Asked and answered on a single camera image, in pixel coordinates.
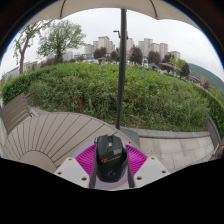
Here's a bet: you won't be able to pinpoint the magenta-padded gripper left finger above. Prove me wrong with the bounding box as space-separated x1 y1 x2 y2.
53 143 98 190

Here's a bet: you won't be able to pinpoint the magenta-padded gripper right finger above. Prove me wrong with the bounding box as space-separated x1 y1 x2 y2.
124 144 172 189

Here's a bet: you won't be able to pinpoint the black computer mouse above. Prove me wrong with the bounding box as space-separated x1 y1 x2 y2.
93 134 129 184

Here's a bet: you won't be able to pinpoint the lilac mouse pad with wrist rest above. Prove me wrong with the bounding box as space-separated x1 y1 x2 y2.
71 138 148 191

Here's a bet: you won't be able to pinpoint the green hedge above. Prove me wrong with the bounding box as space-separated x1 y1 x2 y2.
1 62 224 138

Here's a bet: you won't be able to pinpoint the brown slatted outdoor chair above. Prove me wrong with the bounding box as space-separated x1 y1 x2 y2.
0 92 35 135

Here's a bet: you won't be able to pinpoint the dark parasol pole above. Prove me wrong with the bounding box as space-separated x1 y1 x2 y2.
115 8 129 131

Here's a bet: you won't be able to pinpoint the group of high-rise buildings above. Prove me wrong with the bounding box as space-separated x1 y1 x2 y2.
83 35 182 65

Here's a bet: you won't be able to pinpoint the thin-trunked leaning tree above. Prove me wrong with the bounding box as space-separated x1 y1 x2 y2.
12 19 52 76

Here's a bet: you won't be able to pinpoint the round-crowned green tree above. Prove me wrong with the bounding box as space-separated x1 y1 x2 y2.
36 19 87 65

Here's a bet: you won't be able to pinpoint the beige parasol canopy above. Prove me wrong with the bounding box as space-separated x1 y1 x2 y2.
28 0 201 31

